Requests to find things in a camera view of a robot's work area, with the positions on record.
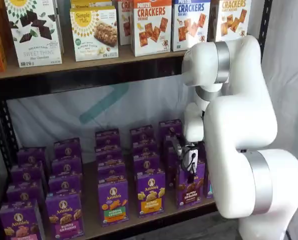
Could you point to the white translucent curtain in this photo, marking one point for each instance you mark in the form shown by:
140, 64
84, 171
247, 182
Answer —
289, 62

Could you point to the blue sea salt crackers box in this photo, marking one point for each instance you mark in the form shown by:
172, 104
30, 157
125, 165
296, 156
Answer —
190, 25

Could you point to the purple Annie's box pink label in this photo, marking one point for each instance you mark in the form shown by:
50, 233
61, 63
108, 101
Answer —
32, 155
26, 172
24, 192
20, 221

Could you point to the Simple Mills almond bar box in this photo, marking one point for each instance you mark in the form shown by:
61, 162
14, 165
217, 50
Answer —
94, 35
91, 3

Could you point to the black metal shelf rack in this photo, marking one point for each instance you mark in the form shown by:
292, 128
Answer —
89, 82

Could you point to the white Sweet Thins box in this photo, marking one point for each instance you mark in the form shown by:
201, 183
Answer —
32, 32
59, 25

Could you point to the orange cheddar pretzel crackers box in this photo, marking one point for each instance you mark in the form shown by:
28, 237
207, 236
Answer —
150, 30

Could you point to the red-orange pretzel crackers box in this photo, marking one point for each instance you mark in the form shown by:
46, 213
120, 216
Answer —
124, 22

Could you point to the purple Annie's box yellow label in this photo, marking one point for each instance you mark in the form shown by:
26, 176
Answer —
151, 195
144, 149
141, 134
147, 163

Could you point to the purple Annie's box brown label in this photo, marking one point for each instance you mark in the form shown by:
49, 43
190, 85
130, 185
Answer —
168, 142
190, 192
171, 170
169, 128

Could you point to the white sheet with teal print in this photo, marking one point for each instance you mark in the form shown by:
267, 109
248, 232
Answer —
64, 112

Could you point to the purple Annie's box teal label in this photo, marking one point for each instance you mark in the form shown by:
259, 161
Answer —
209, 186

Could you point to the yellow honey mustard crackers box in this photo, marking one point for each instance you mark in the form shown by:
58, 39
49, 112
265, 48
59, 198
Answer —
229, 20

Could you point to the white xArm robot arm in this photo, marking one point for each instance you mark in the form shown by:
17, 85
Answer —
239, 112

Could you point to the wooden shelf board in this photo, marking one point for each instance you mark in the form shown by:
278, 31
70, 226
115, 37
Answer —
89, 66
89, 200

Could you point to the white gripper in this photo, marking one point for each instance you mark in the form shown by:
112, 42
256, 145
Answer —
190, 156

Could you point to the purple Annie's box green label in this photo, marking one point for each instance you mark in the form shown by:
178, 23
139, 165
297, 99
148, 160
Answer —
108, 155
111, 172
113, 202
107, 138

